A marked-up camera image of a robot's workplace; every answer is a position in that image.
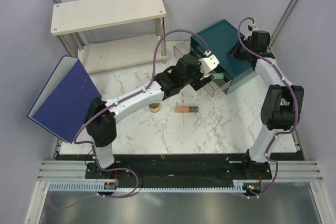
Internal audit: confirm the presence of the gold cosmetic jar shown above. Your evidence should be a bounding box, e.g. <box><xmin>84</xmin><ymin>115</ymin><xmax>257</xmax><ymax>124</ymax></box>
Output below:
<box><xmin>149</xmin><ymin>102</ymin><xmax>160</xmax><ymax>113</ymax></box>

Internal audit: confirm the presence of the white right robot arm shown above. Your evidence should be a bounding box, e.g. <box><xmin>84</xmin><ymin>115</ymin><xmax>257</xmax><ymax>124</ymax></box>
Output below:
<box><xmin>229</xmin><ymin>25</ymin><xmax>304</xmax><ymax>179</ymax></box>

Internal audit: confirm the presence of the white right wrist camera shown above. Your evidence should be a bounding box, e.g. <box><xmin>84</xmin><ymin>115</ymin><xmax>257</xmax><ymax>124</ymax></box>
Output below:
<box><xmin>248</xmin><ymin>22</ymin><xmax>260</xmax><ymax>31</ymax></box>

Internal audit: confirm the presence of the white two-tier shelf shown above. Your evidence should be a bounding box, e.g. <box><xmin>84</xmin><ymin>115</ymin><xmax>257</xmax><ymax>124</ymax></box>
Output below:
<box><xmin>51</xmin><ymin>0</ymin><xmax>167</xmax><ymax>73</ymax></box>

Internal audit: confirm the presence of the teal drawer cabinet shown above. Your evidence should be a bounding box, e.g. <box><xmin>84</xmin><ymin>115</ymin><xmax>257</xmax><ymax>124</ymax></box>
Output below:
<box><xmin>190</xmin><ymin>19</ymin><xmax>256</xmax><ymax>97</ymax></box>

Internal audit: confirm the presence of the aluminium front rail frame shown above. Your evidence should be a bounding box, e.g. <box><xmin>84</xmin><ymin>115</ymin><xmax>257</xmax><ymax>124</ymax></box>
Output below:
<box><xmin>25</xmin><ymin>152</ymin><xmax>322</xmax><ymax>223</ymax></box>

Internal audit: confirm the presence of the light blue cable duct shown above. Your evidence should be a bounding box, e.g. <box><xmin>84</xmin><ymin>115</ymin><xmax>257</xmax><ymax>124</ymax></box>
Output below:
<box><xmin>48</xmin><ymin>181</ymin><xmax>246</xmax><ymax>193</ymax></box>

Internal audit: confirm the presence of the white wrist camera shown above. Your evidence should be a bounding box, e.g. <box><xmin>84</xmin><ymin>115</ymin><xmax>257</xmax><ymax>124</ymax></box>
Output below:
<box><xmin>198</xmin><ymin>50</ymin><xmax>219</xmax><ymax>75</ymax></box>
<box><xmin>248</xmin><ymin>22</ymin><xmax>260</xmax><ymax>31</ymax></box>

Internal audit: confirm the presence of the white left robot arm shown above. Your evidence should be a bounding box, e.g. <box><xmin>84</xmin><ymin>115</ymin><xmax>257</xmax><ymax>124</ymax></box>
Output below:
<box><xmin>84</xmin><ymin>55</ymin><xmax>211</xmax><ymax>178</ymax></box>

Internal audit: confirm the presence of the smoked clear drawer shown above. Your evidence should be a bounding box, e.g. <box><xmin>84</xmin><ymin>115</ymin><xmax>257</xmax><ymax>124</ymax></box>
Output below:
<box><xmin>173</xmin><ymin>39</ymin><xmax>232</xmax><ymax>97</ymax></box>
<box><xmin>223</xmin><ymin>80</ymin><xmax>232</xmax><ymax>94</ymax></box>

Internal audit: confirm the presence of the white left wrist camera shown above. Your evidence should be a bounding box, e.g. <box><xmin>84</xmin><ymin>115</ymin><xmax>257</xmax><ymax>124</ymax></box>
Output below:
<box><xmin>198</xmin><ymin>50</ymin><xmax>219</xmax><ymax>75</ymax></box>

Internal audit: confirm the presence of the blue ring binder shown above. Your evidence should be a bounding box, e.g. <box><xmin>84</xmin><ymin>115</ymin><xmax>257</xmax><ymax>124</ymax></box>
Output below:
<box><xmin>27</xmin><ymin>56</ymin><xmax>101</xmax><ymax>143</ymax></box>

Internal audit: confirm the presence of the green white cosmetic tube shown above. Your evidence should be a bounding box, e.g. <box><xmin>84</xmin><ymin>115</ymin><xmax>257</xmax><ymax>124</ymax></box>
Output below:
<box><xmin>204</xmin><ymin>72</ymin><xmax>225</xmax><ymax>80</ymax></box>

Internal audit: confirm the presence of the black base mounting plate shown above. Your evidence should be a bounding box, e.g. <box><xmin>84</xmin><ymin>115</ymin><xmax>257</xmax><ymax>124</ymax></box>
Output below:
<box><xmin>56</xmin><ymin>151</ymin><xmax>304</xmax><ymax>188</ymax></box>

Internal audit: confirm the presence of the copper lipstick tube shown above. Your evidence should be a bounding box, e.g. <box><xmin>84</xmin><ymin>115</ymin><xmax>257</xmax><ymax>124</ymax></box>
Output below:
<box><xmin>175</xmin><ymin>106</ymin><xmax>198</xmax><ymax>113</ymax></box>

